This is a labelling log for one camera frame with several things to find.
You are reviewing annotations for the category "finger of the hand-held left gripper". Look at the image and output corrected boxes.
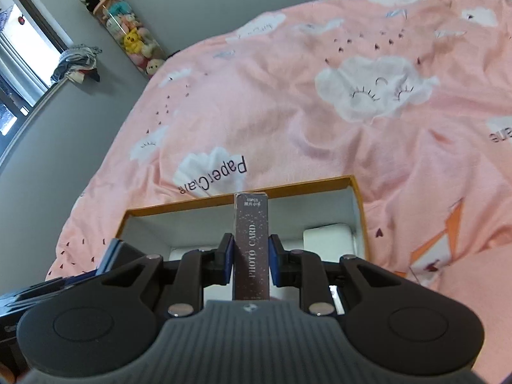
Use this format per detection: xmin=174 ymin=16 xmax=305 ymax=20
xmin=45 ymin=269 xmax=105 ymax=289
xmin=97 ymin=238 xmax=148 ymax=276

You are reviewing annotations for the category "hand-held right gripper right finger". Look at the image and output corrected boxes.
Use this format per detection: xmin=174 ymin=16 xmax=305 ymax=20
xmin=269 ymin=234 xmax=409 ymax=317

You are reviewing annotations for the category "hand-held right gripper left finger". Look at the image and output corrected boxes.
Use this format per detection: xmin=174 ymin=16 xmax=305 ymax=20
xmin=98 ymin=233 xmax=235 ymax=319

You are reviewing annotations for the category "long white box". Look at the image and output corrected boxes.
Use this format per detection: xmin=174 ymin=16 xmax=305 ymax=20
xmin=303 ymin=224 xmax=355 ymax=253

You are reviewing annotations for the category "orange cardboard box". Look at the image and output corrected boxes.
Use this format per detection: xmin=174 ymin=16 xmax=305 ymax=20
xmin=114 ymin=175 xmax=369 ymax=316

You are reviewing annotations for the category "pink cloud print blanket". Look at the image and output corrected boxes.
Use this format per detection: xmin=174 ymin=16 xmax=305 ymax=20
xmin=44 ymin=0 xmax=512 ymax=384

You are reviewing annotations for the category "pile of clothes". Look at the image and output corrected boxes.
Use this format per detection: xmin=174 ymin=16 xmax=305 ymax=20
xmin=51 ymin=44 xmax=102 ymax=84

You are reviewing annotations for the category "clear tube of plush toys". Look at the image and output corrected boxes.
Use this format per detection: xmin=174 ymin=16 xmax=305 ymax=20
xmin=94 ymin=0 xmax=166 ymax=79

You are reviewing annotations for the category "window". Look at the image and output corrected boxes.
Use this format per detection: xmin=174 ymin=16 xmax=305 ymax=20
xmin=0 ymin=0 xmax=75 ymax=137

